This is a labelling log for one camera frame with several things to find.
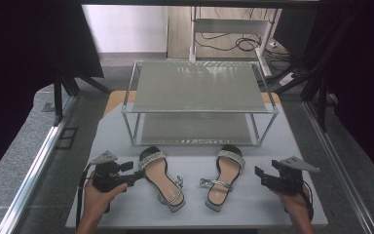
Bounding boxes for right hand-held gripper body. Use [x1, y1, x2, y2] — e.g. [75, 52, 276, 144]
[265, 156, 321, 196]

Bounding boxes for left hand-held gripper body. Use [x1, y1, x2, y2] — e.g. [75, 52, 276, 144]
[91, 150, 134, 193]

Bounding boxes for black sandal with rhinestone straps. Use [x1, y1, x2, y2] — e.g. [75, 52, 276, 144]
[199, 143, 246, 214]
[137, 145, 187, 214]

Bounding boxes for two-tier metal shoe rack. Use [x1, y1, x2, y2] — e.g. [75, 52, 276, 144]
[120, 59, 280, 147]

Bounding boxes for person's right hand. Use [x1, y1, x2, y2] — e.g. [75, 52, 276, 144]
[270, 183, 314, 222]

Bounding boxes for person's left hand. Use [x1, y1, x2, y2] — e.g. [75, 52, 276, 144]
[83, 171, 130, 219]

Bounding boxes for black floor socket cover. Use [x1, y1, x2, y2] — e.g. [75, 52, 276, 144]
[55, 127, 79, 151]

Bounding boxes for black stand legs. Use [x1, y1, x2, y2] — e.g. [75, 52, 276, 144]
[52, 62, 113, 127]
[266, 62, 339, 133]

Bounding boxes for white power strip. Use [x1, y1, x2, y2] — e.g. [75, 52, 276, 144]
[278, 71, 299, 87]

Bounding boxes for black curtain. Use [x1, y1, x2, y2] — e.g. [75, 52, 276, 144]
[0, 0, 105, 188]
[300, 0, 374, 191]

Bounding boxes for white metal stand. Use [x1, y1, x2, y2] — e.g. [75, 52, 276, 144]
[188, 6, 275, 79]

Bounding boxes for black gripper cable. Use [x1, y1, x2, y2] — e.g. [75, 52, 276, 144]
[301, 179, 316, 222]
[75, 161, 94, 229]

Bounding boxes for aluminium frame rail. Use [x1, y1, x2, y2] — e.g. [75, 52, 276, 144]
[302, 100, 372, 234]
[0, 95, 80, 234]

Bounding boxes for black floor cables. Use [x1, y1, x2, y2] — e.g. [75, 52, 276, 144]
[195, 8, 294, 63]

